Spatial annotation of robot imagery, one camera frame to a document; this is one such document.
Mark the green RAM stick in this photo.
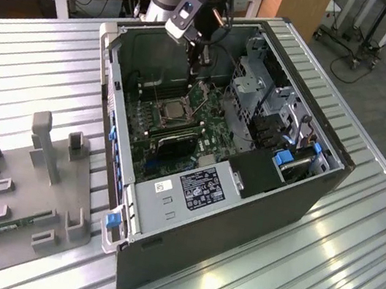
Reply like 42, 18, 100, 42
0, 203, 56, 249

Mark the black drive connector block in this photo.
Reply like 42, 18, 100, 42
246, 110, 284, 151

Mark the black RAM slot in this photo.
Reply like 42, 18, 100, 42
152, 113, 200, 138
142, 74, 186, 97
151, 116, 200, 141
141, 80, 185, 104
142, 77, 186, 101
140, 84, 185, 108

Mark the silver CPU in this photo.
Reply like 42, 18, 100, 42
162, 101, 186, 121

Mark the blue disk carrier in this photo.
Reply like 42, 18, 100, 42
268, 146, 317, 189

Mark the black graphics card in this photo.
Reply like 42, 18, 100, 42
153, 127, 201, 167

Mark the silver drive cage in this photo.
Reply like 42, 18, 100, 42
214, 31, 309, 158

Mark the silver power supply unit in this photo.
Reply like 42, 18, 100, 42
118, 143, 250, 256

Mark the small silver heat sink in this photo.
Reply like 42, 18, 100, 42
199, 153, 220, 168

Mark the blue case latch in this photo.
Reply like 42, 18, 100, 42
103, 212, 121, 231

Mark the blue expansion slot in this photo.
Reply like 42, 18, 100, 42
147, 157, 179, 176

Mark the black PC case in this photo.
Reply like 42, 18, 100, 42
56, 0, 379, 289

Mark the wooden cabinet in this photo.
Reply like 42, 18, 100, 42
271, 0, 333, 48

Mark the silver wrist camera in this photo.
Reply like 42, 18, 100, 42
162, 0, 207, 45

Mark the CPU socket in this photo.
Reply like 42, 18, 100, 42
153, 94, 201, 135

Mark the black flat cable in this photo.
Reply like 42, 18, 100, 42
254, 81, 275, 123

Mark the grey parts rack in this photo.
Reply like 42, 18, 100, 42
0, 102, 112, 289

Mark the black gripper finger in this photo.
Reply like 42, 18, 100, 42
187, 38, 216, 80

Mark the green motherboard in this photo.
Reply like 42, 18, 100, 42
113, 65, 250, 198

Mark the metal socket cover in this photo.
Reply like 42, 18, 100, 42
182, 78, 212, 118

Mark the black wheeled stand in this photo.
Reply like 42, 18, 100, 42
309, 0, 386, 75

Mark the blue slot retainer strip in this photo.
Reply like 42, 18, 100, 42
97, 110, 137, 195

